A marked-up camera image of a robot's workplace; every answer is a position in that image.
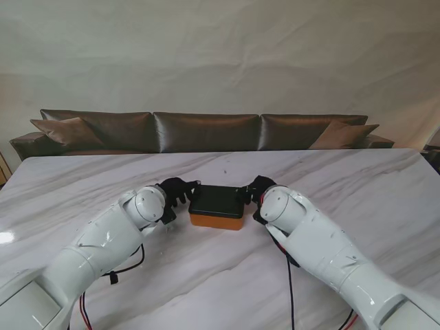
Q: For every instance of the orange tissue box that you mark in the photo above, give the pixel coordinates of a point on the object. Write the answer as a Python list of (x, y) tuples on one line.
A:
[(216, 223)]

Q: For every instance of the brown leather sofa back cushion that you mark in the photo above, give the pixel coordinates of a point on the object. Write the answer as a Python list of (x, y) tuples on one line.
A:
[(292, 132), (206, 132), (117, 130)]

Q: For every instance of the black tissue box base lid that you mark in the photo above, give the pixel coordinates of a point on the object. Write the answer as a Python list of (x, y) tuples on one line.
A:
[(216, 201)]

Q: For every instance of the wooden furniture piece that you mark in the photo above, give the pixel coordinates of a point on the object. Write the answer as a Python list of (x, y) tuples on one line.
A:
[(2, 168)]

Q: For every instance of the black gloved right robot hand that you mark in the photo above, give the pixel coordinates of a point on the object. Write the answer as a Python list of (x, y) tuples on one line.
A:
[(258, 187)]

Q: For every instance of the brown leather sofa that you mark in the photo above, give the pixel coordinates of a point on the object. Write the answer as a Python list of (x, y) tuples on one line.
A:
[(206, 134)]

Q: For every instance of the dark background object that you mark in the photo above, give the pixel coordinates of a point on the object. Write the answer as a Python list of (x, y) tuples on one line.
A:
[(432, 156)]

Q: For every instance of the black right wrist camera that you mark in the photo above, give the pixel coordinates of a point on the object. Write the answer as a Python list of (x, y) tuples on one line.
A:
[(258, 216)]

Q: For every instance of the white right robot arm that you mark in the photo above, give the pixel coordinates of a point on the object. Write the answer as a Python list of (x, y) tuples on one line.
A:
[(326, 247)]

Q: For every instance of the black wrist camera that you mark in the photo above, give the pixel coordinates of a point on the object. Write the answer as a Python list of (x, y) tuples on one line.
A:
[(169, 216), (258, 216)]

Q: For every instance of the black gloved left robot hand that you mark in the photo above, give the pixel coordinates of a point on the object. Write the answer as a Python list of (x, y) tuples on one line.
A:
[(175, 189)]

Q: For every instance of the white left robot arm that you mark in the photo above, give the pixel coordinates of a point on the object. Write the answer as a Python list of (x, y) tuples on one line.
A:
[(86, 247)]

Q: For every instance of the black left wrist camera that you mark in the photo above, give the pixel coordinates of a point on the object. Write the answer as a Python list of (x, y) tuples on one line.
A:
[(169, 216)]

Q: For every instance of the brown throw pillow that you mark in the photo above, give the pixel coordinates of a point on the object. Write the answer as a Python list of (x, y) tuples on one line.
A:
[(65, 132), (343, 135)]

